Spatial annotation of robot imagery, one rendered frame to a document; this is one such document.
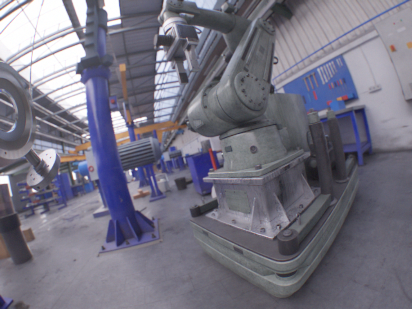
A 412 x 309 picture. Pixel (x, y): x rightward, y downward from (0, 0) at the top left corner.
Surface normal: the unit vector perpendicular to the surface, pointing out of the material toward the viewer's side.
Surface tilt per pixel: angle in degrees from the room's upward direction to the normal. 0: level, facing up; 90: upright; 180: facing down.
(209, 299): 0
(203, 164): 90
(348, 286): 0
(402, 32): 90
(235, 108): 127
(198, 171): 90
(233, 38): 131
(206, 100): 80
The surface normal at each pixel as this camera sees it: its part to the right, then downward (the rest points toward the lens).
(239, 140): -0.53, 0.15
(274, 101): -0.84, 0.23
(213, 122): -0.14, 0.42
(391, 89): -0.92, 0.25
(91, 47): 0.32, -0.07
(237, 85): -0.08, -0.14
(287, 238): -0.26, -0.96
